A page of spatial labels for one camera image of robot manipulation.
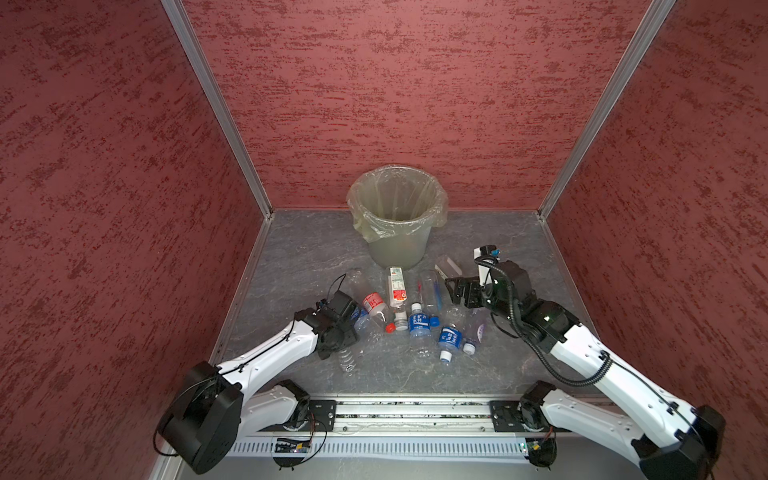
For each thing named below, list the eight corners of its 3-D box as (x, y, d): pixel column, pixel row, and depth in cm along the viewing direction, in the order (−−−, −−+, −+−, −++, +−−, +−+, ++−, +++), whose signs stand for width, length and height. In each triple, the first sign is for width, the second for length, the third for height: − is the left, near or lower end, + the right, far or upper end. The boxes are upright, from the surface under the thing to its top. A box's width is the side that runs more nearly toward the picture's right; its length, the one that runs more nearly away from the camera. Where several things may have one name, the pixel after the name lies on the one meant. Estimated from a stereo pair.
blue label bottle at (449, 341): (440, 362, 82) (442, 358, 80) (436, 328, 89) (438, 323, 86) (462, 362, 83) (465, 358, 80) (457, 328, 89) (459, 323, 86)
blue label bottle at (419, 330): (409, 358, 86) (410, 351, 81) (407, 310, 95) (408, 301, 91) (430, 358, 86) (432, 351, 81) (426, 310, 95) (428, 302, 91)
